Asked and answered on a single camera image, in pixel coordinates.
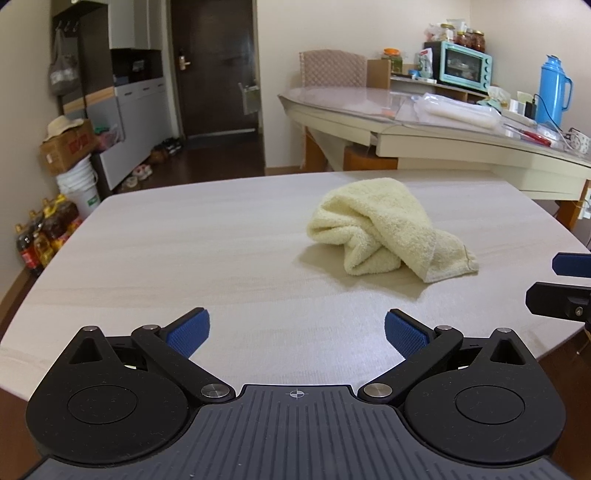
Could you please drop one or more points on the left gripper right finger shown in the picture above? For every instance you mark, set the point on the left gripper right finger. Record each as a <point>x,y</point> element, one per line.
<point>426,351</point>

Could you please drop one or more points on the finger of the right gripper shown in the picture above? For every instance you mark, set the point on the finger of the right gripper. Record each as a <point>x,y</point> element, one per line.
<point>572,264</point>
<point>559,301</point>

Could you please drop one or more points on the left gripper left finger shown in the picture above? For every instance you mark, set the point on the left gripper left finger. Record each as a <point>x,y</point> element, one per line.
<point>169,349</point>

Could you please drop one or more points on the cream yellow terry towel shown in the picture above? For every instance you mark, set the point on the cream yellow terry towel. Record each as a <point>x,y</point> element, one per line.
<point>382,226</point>

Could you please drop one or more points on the cooking oil bottles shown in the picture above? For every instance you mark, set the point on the cooking oil bottles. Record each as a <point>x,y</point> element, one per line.
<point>46,233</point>

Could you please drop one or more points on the blue thermos jug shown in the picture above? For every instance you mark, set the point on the blue thermos jug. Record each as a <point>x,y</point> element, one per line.
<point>554,94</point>

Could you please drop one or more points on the white plastic bucket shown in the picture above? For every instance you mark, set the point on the white plastic bucket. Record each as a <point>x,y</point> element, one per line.
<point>79,184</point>

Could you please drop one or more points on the plastic wrapped white roll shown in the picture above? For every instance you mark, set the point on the plastic wrapped white roll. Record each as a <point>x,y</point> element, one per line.
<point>443,111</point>

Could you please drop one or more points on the shoes on floor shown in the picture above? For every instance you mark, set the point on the shoes on floor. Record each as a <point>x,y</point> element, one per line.
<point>159,154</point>

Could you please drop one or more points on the cardboard box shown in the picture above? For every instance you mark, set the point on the cardboard box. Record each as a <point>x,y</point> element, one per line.
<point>61,153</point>

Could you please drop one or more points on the teal toaster oven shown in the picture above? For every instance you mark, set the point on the teal toaster oven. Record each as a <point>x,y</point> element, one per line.
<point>460,66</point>

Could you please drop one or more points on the cream dining table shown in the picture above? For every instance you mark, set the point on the cream dining table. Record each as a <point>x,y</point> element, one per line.
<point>357,129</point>

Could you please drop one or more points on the straw hat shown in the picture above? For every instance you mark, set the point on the straw hat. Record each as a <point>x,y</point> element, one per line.
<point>60,125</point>

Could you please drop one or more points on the grey storage cabinet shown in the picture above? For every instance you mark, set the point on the grey storage cabinet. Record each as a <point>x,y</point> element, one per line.
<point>123,91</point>

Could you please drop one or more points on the orange lid jar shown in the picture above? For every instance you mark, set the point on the orange lid jar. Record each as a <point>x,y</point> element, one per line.
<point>396,59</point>

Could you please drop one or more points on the hanging grey bag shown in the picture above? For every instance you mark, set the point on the hanging grey bag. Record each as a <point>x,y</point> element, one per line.
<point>63,74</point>

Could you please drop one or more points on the quilted beige chair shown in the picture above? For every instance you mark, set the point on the quilted beige chair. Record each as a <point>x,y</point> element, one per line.
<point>332,68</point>

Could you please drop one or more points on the dark wooden door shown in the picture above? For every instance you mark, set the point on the dark wooden door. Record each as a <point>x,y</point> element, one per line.
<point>214,60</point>

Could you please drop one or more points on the red handled tool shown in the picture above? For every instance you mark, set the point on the red handled tool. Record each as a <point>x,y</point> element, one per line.
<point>535,137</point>

